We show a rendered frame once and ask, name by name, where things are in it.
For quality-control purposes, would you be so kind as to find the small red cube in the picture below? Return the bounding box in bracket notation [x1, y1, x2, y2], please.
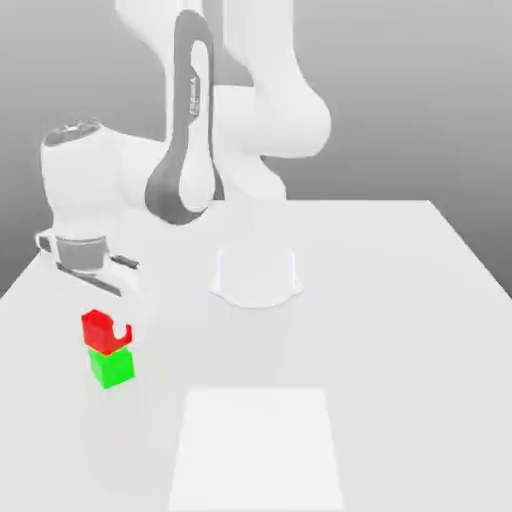
[80, 308, 134, 358]

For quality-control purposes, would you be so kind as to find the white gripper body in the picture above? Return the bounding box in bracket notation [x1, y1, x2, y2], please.
[54, 260, 140, 318]

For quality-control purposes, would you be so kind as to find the small green cube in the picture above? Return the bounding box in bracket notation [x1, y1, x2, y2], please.
[88, 346, 136, 390]

